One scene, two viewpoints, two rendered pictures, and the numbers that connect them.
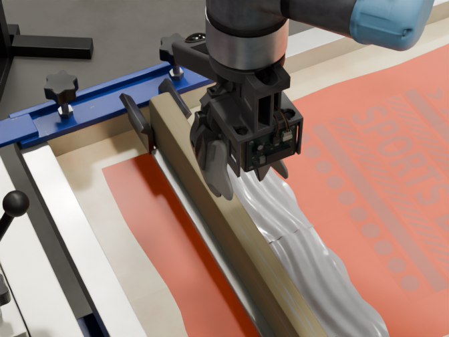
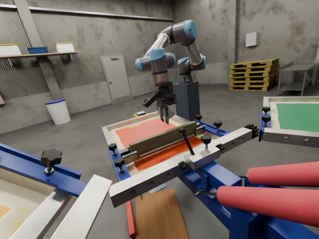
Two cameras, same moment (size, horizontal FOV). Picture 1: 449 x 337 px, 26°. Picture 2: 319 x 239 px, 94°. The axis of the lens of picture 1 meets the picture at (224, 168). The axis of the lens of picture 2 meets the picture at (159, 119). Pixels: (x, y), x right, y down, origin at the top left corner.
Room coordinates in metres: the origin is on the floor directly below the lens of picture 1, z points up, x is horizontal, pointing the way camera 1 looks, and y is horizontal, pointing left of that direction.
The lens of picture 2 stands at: (0.67, 0.73, 1.40)
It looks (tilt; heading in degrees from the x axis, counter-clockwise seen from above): 20 degrees down; 273
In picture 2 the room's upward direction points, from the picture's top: 9 degrees counter-clockwise
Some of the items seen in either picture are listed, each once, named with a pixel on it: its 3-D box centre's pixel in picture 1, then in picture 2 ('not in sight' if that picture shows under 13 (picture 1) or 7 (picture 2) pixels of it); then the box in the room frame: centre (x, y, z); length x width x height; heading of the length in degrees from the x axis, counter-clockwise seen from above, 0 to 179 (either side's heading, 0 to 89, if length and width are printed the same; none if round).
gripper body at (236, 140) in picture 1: (250, 99); (164, 94); (0.66, -0.02, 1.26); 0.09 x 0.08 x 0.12; 26
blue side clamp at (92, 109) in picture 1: (123, 108); (119, 167); (0.92, 0.14, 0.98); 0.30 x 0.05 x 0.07; 117
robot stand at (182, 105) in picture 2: not in sight; (190, 135); (0.43, -0.81, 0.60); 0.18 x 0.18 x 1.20; 40
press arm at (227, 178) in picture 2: not in sight; (213, 173); (0.53, 0.30, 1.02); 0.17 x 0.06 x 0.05; 117
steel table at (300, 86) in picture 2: not in sight; (297, 77); (-3.57, -4.08, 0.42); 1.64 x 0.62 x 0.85; 40
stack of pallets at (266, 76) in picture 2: not in sight; (252, 75); (-2.92, -5.35, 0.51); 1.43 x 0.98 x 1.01; 130
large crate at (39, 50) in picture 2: not in sight; (38, 51); (4.49, -4.59, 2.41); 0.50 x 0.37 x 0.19; 40
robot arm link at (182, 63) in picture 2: not in sight; (184, 65); (0.42, -0.80, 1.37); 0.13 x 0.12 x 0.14; 154
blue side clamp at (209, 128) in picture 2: not in sight; (207, 131); (0.43, -0.11, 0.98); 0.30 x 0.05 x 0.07; 117
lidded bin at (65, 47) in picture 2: not in sight; (65, 48); (3.88, -5.10, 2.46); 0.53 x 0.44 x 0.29; 40
